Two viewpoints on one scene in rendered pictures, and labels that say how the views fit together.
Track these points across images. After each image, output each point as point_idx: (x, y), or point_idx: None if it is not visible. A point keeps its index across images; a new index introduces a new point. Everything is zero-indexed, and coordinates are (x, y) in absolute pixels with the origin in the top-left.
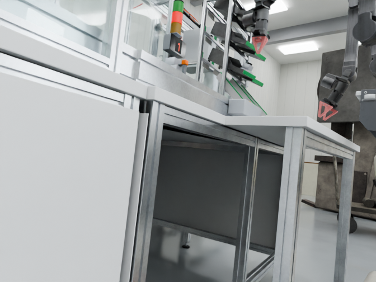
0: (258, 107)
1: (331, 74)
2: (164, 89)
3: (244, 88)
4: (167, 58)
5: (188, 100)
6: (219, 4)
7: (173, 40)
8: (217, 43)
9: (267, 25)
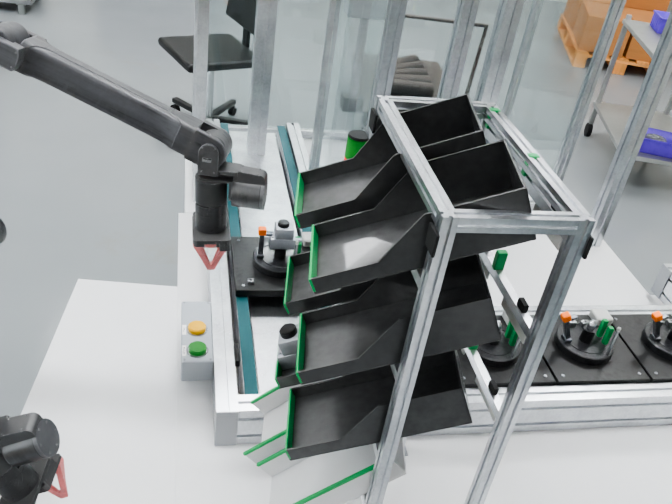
0: (181, 348)
1: (21, 415)
2: (178, 218)
3: (368, 467)
4: (289, 221)
5: (178, 238)
6: (450, 129)
7: None
8: (497, 281)
9: (195, 210)
